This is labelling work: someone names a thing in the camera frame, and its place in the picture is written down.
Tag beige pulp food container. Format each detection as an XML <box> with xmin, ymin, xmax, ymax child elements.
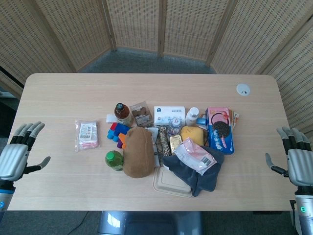
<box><xmin>152</xmin><ymin>165</ymin><xmax>193</xmax><ymax>197</ymax></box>

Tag pink sachet packet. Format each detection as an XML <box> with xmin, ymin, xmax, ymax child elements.
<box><xmin>74</xmin><ymin>119</ymin><xmax>100</xmax><ymax>153</ymax></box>

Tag colourful toy building blocks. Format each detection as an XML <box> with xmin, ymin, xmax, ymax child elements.
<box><xmin>106</xmin><ymin>122</ymin><xmax>131</xmax><ymax>149</ymax></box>

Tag gold metal bar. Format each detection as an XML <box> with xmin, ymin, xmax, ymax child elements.
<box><xmin>169</xmin><ymin>133</ymin><xmax>184</xmax><ymax>155</ymax></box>

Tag white plastic bottle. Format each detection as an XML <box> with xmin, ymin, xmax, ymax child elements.
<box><xmin>185</xmin><ymin>107</ymin><xmax>200</xmax><ymax>125</ymax></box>

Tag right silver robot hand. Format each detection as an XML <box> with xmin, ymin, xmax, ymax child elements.
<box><xmin>265</xmin><ymin>126</ymin><xmax>313</xmax><ymax>189</ymax></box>

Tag orange and white snack packets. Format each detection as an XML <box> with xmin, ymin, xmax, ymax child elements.
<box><xmin>229</xmin><ymin>107</ymin><xmax>241</xmax><ymax>133</ymax></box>

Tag woven bamboo folding screen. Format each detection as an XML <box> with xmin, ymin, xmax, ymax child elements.
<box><xmin>0</xmin><ymin>0</ymin><xmax>313</xmax><ymax>138</ymax></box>

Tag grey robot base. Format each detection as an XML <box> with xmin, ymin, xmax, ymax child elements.
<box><xmin>97</xmin><ymin>210</ymin><xmax>203</xmax><ymax>235</ymax></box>

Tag dark grey cloth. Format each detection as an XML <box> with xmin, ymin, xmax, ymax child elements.
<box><xmin>162</xmin><ymin>144</ymin><xmax>225</xmax><ymax>197</ymax></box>

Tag clear bag of brown snacks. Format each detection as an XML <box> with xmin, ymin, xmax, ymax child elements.
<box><xmin>129</xmin><ymin>101</ymin><xmax>154</xmax><ymax>127</ymax></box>

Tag white table cable grommet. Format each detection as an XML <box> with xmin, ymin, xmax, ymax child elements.
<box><xmin>236</xmin><ymin>83</ymin><xmax>251</xmax><ymax>96</ymax></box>

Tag brown plush toy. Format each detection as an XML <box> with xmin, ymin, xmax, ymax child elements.
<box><xmin>122</xmin><ymin>127</ymin><xmax>155</xmax><ymax>179</ymax></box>

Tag tiger striped fabric item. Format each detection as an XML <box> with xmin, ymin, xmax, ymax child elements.
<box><xmin>156</xmin><ymin>125</ymin><xmax>173</xmax><ymax>157</ymax></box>

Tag yellow sponge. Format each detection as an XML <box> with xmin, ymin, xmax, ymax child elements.
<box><xmin>179</xmin><ymin>125</ymin><xmax>205</xmax><ymax>147</ymax></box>

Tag brown tea bottle black cap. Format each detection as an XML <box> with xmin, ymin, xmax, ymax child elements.
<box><xmin>114</xmin><ymin>102</ymin><xmax>134</xmax><ymax>127</ymax></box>

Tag white and blue tissue box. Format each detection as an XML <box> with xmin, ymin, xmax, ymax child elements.
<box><xmin>153</xmin><ymin>105</ymin><xmax>186</xmax><ymax>126</ymax></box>

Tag blue and pink Oreo box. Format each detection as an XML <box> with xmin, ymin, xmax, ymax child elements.
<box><xmin>204</xmin><ymin>106</ymin><xmax>234</xmax><ymax>155</ymax></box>

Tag pink and white plastic pouch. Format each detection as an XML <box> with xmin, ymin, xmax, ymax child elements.
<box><xmin>174</xmin><ymin>137</ymin><xmax>217</xmax><ymax>176</ymax></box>

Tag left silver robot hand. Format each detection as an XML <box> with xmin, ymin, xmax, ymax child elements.
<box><xmin>0</xmin><ymin>121</ymin><xmax>51</xmax><ymax>182</ymax></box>

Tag green bottle green cap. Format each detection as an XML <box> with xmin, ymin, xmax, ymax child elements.
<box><xmin>105</xmin><ymin>150</ymin><xmax>124</xmax><ymax>171</ymax></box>

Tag small clear water bottle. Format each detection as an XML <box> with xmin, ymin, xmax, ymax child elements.
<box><xmin>167</xmin><ymin>117</ymin><xmax>183</xmax><ymax>138</ymax></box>

